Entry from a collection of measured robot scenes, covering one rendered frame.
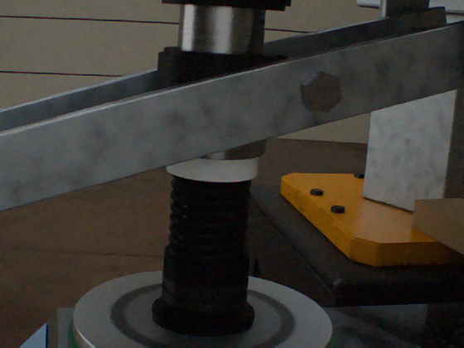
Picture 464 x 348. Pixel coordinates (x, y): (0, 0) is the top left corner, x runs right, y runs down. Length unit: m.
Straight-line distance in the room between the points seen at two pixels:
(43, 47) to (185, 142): 6.05
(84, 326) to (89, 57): 5.94
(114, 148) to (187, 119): 0.05
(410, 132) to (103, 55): 5.27
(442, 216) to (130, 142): 0.79
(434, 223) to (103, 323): 0.74
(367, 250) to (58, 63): 5.52
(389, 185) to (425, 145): 0.12
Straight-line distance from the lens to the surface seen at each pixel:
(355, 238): 1.16
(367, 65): 0.51
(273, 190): 1.58
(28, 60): 6.54
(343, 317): 0.67
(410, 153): 1.34
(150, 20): 6.41
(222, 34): 0.50
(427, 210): 1.21
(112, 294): 0.62
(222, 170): 0.51
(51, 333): 0.62
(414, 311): 0.71
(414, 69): 0.53
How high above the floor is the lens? 1.12
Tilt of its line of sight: 13 degrees down
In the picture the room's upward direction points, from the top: 4 degrees clockwise
